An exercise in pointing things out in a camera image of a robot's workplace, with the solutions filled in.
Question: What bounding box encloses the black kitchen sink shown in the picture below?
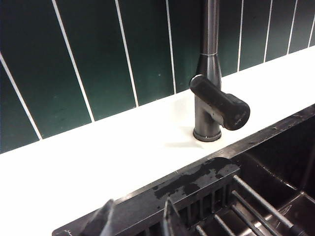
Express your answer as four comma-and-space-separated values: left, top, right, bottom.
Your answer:
51, 103, 315, 236

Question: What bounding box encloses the dark metal faucet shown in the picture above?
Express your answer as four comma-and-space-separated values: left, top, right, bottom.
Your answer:
192, 0, 223, 143

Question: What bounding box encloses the dark faucet lever handle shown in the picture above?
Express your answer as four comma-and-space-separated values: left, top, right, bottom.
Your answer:
189, 75, 251, 131

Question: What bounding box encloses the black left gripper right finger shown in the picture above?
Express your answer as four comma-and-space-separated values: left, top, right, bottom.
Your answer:
162, 196, 189, 236

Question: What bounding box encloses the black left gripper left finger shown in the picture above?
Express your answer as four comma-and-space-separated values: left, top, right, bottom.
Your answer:
82, 198, 116, 236

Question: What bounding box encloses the black sink drain rack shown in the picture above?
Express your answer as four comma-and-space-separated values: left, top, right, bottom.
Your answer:
108, 157, 315, 236

